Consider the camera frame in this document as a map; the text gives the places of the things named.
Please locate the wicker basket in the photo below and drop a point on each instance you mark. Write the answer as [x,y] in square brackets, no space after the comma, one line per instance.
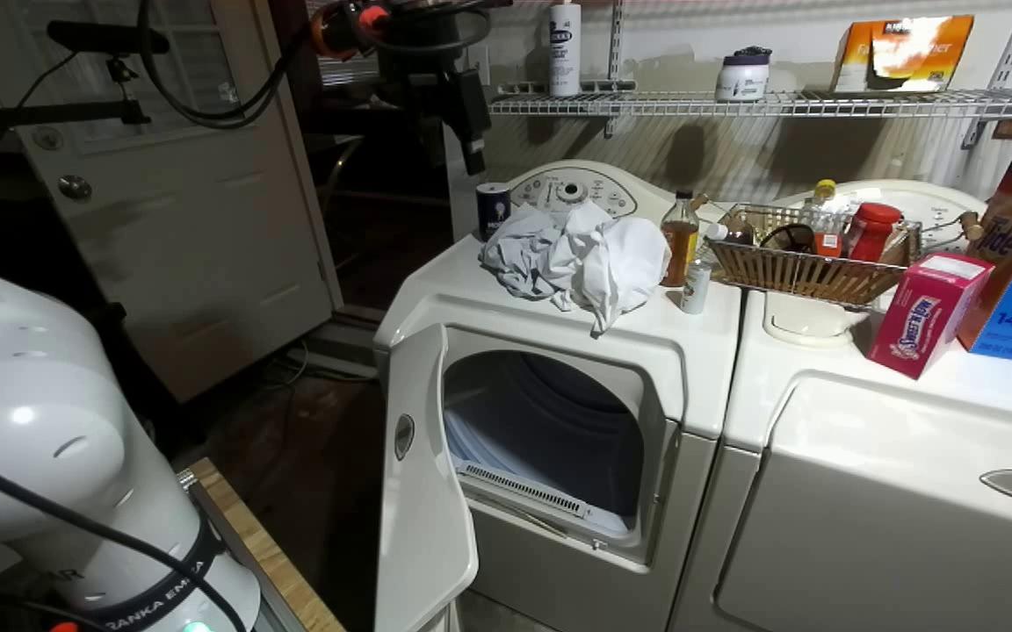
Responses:
[805,279]

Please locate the black cylindrical cup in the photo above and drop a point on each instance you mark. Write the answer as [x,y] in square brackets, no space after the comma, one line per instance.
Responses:
[493,212]

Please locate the white laundry machine door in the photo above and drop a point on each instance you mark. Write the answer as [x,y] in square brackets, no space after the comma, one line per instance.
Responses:
[420,529]

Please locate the pink cardboard box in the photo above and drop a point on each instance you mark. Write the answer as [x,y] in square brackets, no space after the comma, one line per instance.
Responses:
[922,322]

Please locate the yellow capped bottle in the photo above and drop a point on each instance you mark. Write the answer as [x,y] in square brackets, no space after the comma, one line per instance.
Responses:
[823,224]

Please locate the white panel door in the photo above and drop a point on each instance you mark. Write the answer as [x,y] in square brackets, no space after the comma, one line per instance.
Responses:
[201,233]

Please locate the white round lid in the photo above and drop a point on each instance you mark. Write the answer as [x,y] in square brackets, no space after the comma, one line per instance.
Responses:
[810,323]

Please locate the white open-front laundry machine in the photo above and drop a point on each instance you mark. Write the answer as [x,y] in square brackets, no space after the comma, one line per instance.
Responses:
[554,583]

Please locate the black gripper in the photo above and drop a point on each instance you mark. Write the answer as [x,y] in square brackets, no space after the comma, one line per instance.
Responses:
[430,59]

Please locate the black camera stand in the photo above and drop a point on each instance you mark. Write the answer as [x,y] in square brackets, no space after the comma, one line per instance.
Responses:
[71,115]

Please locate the amber liquid bottle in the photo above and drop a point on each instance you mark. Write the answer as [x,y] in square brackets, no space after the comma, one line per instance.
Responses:
[683,247]

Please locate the red jar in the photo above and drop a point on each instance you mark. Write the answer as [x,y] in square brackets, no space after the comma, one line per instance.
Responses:
[876,228]

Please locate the orange package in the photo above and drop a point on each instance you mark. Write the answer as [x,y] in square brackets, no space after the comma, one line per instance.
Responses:
[903,54]

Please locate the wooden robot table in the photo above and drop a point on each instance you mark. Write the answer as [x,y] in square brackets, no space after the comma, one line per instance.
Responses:
[253,544]

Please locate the white closed laundry machine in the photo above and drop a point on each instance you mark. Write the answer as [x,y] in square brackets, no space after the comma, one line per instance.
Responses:
[879,529]

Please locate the white plastic bottle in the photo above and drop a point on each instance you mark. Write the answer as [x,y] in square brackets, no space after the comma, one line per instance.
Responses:
[564,54]

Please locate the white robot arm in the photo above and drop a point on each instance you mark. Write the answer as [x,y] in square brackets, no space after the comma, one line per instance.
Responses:
[37,409]

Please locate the grey crumpled fabric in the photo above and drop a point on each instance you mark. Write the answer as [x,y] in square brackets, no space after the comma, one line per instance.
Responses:
[525,251]

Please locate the black stereo camera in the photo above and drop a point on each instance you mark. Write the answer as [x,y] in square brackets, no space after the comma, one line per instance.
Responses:
[106,36]

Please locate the white jar with dark lid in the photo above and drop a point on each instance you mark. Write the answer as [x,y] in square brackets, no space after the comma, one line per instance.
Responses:
[742,82]

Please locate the small silver can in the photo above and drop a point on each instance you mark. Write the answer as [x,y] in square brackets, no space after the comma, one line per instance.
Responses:
[697,288]

